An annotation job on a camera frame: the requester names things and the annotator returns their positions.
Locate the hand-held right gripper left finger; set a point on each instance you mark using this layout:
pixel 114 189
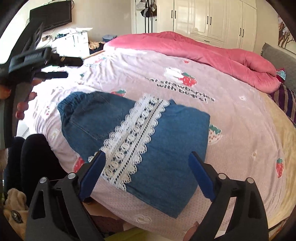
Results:
pixel 93 172

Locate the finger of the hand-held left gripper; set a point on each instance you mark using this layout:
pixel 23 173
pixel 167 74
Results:
pixel 52 74
pixel 67 60

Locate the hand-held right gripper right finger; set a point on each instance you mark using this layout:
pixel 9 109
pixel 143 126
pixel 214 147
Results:
pixel 201 176

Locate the blue denim lace-trimmed pants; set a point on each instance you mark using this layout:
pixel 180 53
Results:
pixel 166 162

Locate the person's left hand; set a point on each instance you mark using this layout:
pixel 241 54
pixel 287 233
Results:
pixel 23 106

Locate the person's right hand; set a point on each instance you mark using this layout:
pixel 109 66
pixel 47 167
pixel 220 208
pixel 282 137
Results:
pixel 190 233

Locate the white dresser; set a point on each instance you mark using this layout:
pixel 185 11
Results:
pixel 71 41

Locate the wooden stick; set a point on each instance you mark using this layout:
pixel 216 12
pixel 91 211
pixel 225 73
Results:
pixel 93 54

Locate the brown floral cloth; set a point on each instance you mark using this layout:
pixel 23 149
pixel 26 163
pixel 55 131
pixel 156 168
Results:
pixel 96 45

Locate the black television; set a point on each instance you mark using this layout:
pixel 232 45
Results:
pixel 52 15

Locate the person's black-clad leg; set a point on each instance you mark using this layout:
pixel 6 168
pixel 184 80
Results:
pixel 37 157

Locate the pink strawberry printed bedsheet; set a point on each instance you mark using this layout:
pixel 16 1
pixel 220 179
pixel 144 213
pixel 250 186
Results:
pixel 231 120

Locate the yellow-green object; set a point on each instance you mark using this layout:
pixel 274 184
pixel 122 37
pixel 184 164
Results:
pixel 143 235

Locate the brown plush item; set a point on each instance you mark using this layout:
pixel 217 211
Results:
pixel 16 208

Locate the beige blanket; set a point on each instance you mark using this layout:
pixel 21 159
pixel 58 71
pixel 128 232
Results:
pixel 285 148

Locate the hanging bags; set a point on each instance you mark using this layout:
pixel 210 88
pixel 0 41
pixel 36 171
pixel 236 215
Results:
pixel 146 9

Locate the purple striped pillow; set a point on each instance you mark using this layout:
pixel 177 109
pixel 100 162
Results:
pixel 285 102

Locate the pink duvet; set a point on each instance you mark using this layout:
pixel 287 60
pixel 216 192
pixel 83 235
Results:
pixel 208 54

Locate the blue and red cloth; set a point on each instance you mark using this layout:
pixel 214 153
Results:
pixel 281 76

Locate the grey quilted headboard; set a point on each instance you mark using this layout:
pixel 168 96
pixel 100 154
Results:
pixel 282 61

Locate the white wardrobe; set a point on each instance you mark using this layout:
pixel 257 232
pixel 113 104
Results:
pixel 208 18

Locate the tree wall poster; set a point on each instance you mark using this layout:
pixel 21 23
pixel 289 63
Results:
pixel 284 34

